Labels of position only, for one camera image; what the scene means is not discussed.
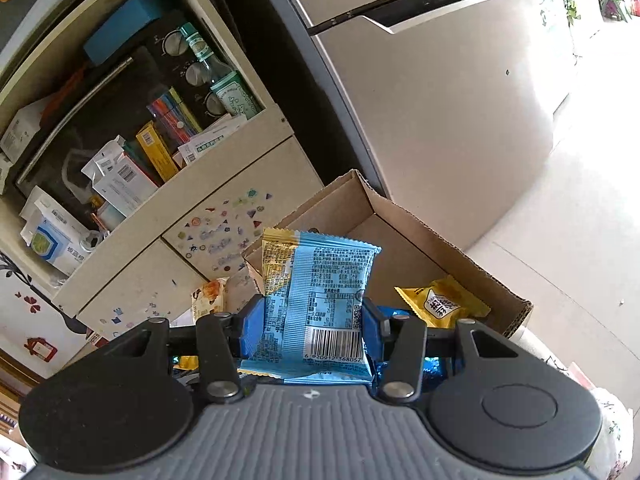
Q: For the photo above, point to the black countertop oven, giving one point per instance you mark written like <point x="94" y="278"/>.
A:
<point x="125" y="100"/>

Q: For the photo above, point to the green label glass bottle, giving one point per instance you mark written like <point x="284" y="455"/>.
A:
<point x="220" y="75"/>

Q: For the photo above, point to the yellow text printed packet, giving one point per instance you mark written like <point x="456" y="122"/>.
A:
<point x="277" y="260"/>

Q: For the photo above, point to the beige cabinet with stickers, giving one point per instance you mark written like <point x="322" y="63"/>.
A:
<point x="240" y="195"/>

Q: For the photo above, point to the white box with blue print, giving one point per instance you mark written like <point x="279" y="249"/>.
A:
<point x="50" y="245"/>

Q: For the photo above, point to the silver refrigerator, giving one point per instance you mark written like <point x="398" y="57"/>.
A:
<point x="450" y="110"/>

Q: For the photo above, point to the plain yellow snack packet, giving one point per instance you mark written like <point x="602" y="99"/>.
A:
<point x="187" y="361"/>

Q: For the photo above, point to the brown door frame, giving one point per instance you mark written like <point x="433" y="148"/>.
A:
<point x="15" y="375"/>

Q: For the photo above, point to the colourful striped box stack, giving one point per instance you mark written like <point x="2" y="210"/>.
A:
<point x="172" y="115"/>

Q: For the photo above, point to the cream croissant packet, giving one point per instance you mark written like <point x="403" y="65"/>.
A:
<point x="212" y="295"/>

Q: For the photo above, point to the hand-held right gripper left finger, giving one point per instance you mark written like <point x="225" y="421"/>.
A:
<point x="252" y="327"/>

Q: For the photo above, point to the plain white box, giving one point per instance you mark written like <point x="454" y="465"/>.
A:
<point x="22" y="130"/>

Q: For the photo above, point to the white green medicine boxes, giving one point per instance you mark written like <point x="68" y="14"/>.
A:
<point x="210" y="137"/>

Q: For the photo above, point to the red house wall decal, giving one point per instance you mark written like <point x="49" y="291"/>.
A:
<point x="40" y="350"/>

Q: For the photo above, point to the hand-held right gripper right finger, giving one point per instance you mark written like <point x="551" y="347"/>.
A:
<point x="372" y="332"/>

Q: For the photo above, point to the dark blue foil packet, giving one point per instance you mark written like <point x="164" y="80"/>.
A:
<point x="432" y="367"/>

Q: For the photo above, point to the light blue snack packet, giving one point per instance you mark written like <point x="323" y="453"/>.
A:
<point x="325" y="285"/>

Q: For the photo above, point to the blue rectangular box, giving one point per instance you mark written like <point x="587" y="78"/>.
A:
<point x="125" y="25"/>

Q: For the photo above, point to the yellow waffle snack packet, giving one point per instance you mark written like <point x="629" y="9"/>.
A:
<point x="440" y="300"/>

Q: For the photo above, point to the white barcode carton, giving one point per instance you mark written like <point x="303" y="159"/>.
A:
<point x="122" y="180"/>

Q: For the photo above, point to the yellow medicine box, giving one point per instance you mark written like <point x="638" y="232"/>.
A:
<point x="157" y="152"/>

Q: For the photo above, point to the white printed cardboard box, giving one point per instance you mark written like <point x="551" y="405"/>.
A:
<point x="400" y="240"/>

